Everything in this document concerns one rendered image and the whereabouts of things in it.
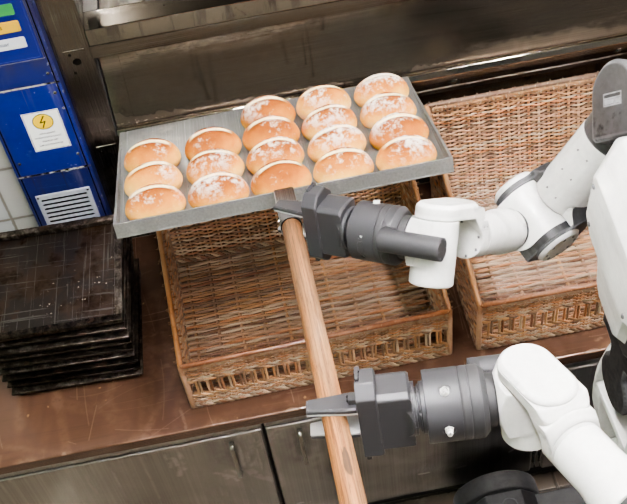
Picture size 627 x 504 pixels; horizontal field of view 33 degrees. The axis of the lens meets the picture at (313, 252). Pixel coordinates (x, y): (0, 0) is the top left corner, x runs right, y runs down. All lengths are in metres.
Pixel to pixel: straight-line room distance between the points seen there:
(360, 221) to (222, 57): 0.76
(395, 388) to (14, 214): 1.40
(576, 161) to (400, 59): 0.70
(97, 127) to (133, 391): 0.56
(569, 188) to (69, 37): 1.01
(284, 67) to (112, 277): 0.56
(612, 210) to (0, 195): 1.44
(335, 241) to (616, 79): 0.46
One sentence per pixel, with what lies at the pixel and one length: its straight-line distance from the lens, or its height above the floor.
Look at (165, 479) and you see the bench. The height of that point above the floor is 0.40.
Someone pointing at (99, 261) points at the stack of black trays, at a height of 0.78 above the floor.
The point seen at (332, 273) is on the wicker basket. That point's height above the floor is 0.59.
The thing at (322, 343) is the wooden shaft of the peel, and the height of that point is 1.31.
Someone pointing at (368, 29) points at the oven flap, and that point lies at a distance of 2.23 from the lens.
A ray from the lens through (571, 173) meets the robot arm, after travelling 1.67.
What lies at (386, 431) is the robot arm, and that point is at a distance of 1.28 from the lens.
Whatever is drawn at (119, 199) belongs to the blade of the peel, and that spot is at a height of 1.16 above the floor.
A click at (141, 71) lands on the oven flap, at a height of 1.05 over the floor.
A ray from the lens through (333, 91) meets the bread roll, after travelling 1.93.
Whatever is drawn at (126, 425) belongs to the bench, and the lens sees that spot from 2.25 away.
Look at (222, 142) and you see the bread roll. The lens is 1.85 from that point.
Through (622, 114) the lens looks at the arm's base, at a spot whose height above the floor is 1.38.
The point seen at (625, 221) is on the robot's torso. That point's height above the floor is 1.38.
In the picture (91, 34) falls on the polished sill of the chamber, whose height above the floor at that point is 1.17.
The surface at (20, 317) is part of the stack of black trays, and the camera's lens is 2.22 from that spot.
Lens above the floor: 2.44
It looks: 50 degrees down
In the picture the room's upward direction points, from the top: 9 degrees counter-clockwise
